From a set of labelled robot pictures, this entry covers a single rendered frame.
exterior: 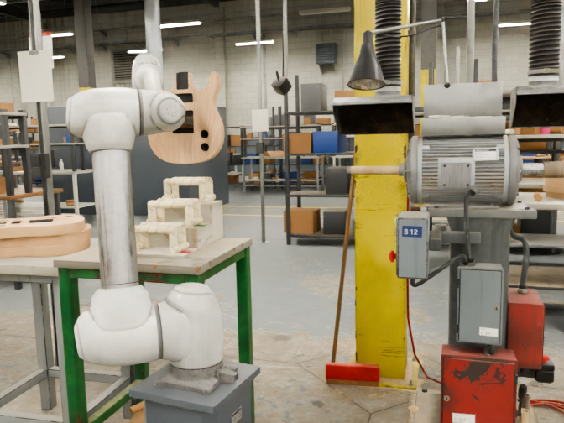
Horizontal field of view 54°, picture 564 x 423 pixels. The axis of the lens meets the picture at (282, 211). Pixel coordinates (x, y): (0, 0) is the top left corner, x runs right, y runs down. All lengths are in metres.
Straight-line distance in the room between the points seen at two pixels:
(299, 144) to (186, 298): 5.65
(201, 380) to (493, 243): 1.11
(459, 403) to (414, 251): 0.59
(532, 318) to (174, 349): 1.25
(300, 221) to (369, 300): 4.13
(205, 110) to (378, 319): 1.52
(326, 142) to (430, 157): 5.00
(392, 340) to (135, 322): 1.96
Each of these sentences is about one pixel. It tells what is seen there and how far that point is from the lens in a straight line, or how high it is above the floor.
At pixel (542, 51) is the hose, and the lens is 2.21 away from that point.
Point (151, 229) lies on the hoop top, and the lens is 2.21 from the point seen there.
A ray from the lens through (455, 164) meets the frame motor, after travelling 2.01.
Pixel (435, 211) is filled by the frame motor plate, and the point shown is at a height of 1.11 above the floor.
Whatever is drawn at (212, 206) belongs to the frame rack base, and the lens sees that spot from 2.44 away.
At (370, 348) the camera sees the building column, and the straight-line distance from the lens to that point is 3.27.
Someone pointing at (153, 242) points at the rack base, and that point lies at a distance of 2.38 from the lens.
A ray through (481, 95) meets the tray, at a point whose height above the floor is 1.52.
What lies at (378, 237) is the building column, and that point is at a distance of 3.09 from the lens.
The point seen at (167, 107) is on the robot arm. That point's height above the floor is 1.47.
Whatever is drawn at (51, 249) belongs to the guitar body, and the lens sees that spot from 2.56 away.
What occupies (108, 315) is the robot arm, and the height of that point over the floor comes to 0.93.
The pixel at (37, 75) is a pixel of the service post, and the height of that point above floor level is 1.75.
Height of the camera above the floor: 1.38
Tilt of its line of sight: 8 degrees down
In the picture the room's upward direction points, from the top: 1 degrees counter-clockwise
